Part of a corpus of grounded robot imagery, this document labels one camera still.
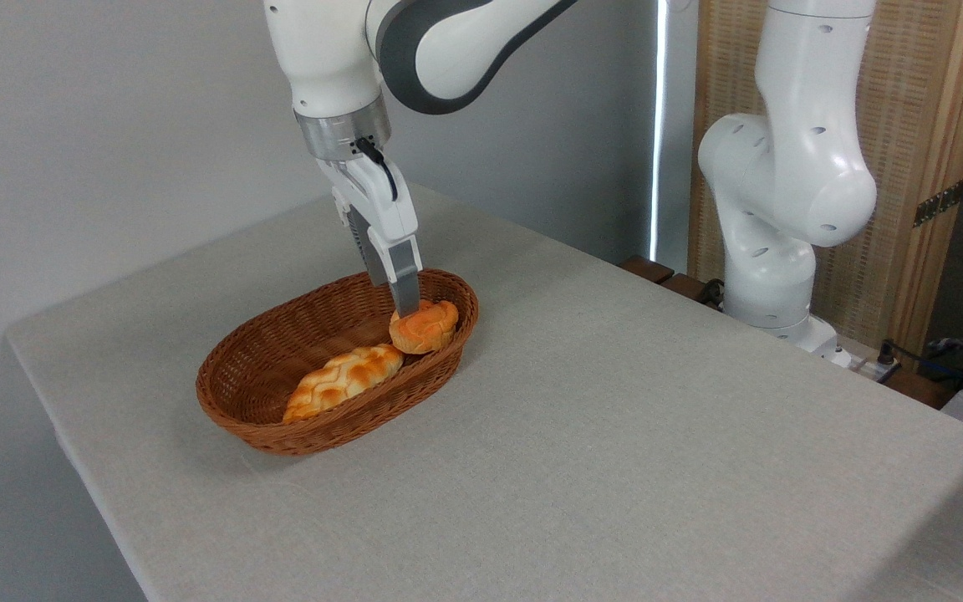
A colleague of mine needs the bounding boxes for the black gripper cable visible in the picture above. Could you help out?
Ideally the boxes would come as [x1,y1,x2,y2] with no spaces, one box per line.
[354,138,400,202]

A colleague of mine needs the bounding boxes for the long braided bread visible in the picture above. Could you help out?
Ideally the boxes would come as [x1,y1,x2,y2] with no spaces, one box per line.
[283,343,405,423]

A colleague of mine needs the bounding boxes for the brown oval wicker basket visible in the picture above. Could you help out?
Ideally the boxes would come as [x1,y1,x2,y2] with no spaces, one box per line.
[196,268,480,457]

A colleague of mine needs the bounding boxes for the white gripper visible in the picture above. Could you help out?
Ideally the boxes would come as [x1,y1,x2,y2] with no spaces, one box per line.
[317,155,425,319]

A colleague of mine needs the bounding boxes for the black power plug with cable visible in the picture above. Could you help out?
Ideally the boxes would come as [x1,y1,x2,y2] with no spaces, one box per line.
[877,338,950,370]

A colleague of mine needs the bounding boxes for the grey tablecloth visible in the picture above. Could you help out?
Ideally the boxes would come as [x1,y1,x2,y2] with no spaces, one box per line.
[5,184,963,602]

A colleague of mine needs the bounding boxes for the dark metal screen hinge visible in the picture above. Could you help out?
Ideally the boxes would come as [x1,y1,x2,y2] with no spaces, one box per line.
[913,179,963,228]

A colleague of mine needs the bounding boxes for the round orange bread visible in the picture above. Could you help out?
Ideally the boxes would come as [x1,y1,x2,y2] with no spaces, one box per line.
[388,299,460,355]

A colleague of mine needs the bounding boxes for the dark brown wooden block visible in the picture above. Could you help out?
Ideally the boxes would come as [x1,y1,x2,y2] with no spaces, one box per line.
[618,255,675,285]
[660,273,723,312]

